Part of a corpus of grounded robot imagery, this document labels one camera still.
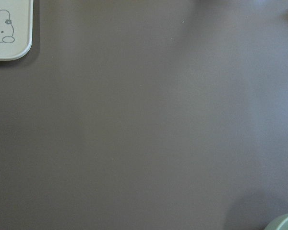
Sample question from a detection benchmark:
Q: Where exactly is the cream tray with cartoon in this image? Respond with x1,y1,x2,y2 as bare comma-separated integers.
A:
0,0,34,61

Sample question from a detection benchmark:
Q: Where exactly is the light green bowl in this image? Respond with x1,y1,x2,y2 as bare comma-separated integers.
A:
264,213,288,230

